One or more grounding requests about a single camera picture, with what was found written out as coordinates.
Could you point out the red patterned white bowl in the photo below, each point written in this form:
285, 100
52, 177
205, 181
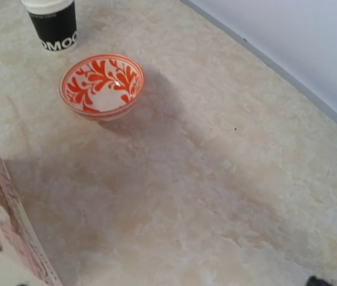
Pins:
102, 87

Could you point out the white paper takeout bag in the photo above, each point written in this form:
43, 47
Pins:
22, 258

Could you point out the stack of black paper cups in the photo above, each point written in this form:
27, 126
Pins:
54, 22

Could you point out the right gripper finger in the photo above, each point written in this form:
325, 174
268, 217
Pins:
315, 281

